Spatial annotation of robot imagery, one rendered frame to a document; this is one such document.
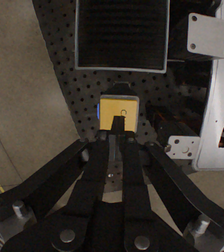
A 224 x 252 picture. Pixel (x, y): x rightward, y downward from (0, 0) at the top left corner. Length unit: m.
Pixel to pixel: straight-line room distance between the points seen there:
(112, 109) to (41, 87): 1.40
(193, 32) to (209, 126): 0.28
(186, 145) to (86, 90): 0.50
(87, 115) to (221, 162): 0.60
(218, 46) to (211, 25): 0.04
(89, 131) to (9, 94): 1.28
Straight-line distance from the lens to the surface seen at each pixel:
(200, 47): 0.33
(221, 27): 0.36
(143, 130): 0.76
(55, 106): 1.58
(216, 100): 0.48
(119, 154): 0.15
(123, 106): 0.24
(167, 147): 0.38
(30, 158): 2.02
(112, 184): 0.93
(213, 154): 0.55
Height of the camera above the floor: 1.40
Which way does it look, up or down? 70 degrees down
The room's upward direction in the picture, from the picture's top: 167 degrees counter-clockwise
